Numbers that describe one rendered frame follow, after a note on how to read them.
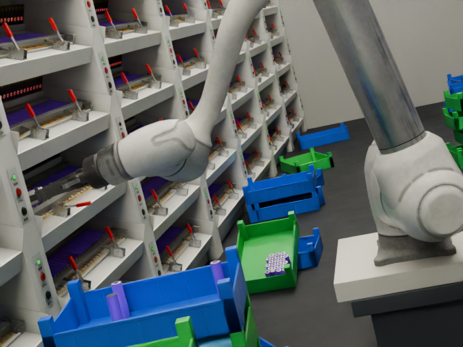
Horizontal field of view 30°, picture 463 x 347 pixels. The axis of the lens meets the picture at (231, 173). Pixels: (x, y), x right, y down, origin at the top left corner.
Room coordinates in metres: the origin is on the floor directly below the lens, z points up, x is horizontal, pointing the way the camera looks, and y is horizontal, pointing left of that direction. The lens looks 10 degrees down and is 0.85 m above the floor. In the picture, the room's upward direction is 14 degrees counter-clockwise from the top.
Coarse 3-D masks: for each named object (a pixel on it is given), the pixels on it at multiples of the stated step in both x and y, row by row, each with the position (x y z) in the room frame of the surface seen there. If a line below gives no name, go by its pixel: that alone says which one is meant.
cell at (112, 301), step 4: (108, 296) 1.34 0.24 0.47; (112, 296) 1.34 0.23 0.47; (116, 296) 1.34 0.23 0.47; (108, 300) 1.34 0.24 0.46; (112, 300) 1.34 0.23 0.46; (116, 300) 1.34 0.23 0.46; (108, 304) 1.34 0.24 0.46; (112, 304) 1.34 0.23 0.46; (116, 304) 1.34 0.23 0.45; (112, 308) 1.34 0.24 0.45; (116, 308) 1.34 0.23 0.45; (120, 308) 1.34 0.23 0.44; (112, 312) 1.34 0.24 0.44; (116, 312) 1.34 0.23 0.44; (120, 312) 1.34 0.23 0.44; (112, 316) 1.34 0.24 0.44; (116, 316) 1.34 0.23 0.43; (120, 316) 1.34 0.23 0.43; (112, 320) 1.34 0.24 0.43; (116, 320) 1.34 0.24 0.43
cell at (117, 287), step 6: (114, 282) 1.42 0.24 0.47; (120, 282) 1.42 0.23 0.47; (114, 288) 1.41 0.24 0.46; (120, 288) 1.41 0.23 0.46; (120, 294) 1.41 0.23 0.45; (120, 300) 1.41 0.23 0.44; (126, 300) 1.42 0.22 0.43; (120, 306) 1.41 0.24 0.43; (126, 306) 1.42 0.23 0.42; (126, 312) 1.41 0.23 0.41; (126, 318) 1.41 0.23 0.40
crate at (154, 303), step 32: (128, 288) 1.44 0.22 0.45; (160, 288) 1.44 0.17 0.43; (192, 288) 1.43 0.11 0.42; (224, 288) 1.23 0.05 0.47; (64, 320) 1.37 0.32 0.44; (96, 320) 1.44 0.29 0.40; (128, 320) 1.25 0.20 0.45; (160, 320) 1.24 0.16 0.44; (192, 320) 1.24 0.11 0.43; (224, 320) 1.23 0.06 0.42
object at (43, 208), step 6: (66, 192) 2.18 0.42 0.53; (72, 192) 2.21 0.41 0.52; (84, 192) 2.24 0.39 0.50; (54, 198) 2.11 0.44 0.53; (60, 198) 2.13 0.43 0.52; (66, 198) 2.17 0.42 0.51; (72, 198) 2.18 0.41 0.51; (42, 204) 2.05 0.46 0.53; (48, 204) 2.06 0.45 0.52; (66, 204) 2.12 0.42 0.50; (36, 210) 2.00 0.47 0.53; (42, 210) 2.02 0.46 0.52; (48, 210) 2.06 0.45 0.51; (48, 216) 2.02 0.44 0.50
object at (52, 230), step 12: (60, 156) 2.47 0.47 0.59; (72, 156) 2.50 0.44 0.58; (84, 156) 2.50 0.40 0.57; (36, 168) 2.32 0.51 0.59; (96, 192) 2.29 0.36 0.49; (108, 192) 2.32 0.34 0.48; (120, 192) 2.42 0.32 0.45; (72, 204) 2.16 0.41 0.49; (96, 204) 2.23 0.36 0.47; (108, 204) 2.33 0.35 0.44; (36, 216) 1.88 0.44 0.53; (72, 216) 2.07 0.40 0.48; (84, 216) 2.15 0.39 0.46; (48, 228) 1.96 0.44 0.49; (60, 228) 1.99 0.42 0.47; (72, 228) 2.07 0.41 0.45; (48, 240) 1.93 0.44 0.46; (60, 240) 2.00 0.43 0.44
